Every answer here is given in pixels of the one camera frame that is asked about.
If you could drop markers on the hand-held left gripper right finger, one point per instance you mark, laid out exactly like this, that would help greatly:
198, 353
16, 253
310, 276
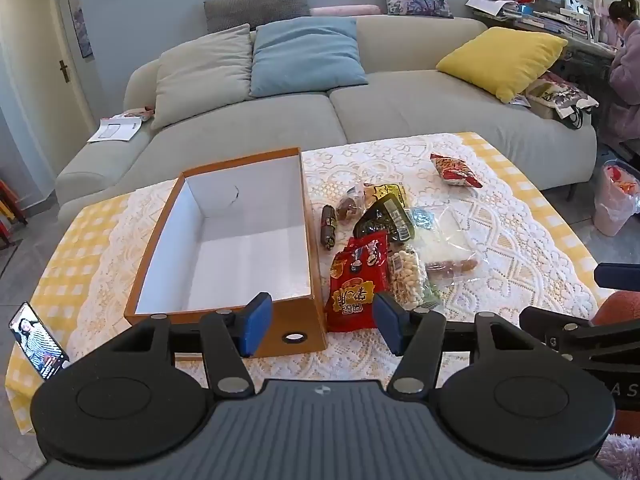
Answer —
391, 322

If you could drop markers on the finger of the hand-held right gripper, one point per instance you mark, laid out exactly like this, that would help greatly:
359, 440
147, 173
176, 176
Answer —
550, 330
617, 276

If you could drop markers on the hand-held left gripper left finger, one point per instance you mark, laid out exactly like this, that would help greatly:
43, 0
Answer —
255, 322

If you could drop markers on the red spicy snack packet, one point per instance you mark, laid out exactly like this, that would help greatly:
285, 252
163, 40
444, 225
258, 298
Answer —
357, 285

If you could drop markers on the orange cardboard box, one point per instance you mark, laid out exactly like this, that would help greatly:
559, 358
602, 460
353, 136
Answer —
240, 240

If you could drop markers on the clear peanut packet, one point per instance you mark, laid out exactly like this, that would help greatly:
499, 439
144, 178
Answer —
406, 275

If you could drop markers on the pink fuzzy cloth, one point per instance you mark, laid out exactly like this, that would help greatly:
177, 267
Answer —
620, 452

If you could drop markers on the bin with pink bag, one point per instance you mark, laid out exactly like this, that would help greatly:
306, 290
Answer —
617, 200

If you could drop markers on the clear bag with sausages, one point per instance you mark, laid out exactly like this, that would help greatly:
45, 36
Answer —
445, 245

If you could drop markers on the dark green snack packet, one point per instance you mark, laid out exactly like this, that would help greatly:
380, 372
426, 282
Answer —
385, 217

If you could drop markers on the small teal printed packet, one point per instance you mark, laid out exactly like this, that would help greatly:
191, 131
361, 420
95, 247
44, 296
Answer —
420, 217

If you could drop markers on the dark wrapped sausage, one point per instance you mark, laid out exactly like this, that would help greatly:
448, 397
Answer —
328, 227

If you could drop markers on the brown snack in clear wrapper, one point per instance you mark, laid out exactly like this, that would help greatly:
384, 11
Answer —
348, 207

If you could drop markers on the waffle packet with yellow label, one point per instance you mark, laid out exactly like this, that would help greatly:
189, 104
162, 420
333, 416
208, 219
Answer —
387, 192

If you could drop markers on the red and white chips packet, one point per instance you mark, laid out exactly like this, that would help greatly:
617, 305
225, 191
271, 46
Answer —
455, 170

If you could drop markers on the printed tote bag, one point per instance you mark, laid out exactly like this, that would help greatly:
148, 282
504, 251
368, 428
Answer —
557, 92

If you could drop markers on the beige sofa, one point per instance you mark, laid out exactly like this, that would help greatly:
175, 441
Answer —
400, 110

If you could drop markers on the smartphone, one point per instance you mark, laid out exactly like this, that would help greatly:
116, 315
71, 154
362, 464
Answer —
37, 340

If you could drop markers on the cluttered desk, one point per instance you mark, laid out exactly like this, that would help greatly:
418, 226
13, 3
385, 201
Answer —
585, 50

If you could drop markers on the white booklet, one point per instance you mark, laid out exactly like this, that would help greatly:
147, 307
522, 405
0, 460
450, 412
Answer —
116, 129

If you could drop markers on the yellow cushion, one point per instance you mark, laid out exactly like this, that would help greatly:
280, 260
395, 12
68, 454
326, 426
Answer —
500, 62

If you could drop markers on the beige cushion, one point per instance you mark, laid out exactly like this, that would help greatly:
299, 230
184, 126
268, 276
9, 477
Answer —
200, 80

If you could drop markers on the red stool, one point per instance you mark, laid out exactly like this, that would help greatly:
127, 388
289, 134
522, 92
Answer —
11, 210

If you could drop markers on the blue cushion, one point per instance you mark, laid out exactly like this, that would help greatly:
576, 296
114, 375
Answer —
305, 57

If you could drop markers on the stack of papers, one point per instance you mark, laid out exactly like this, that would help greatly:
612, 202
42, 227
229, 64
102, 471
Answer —
492, 5

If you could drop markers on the pink bolster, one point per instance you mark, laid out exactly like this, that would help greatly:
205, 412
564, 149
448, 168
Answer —
345, 10

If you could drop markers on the grey cushion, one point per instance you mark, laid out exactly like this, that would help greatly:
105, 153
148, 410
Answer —
255, 5

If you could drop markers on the cream door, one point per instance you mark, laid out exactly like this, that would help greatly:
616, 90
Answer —
35, 85

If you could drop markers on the wall poster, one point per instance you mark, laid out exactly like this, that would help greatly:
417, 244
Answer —
80, 20

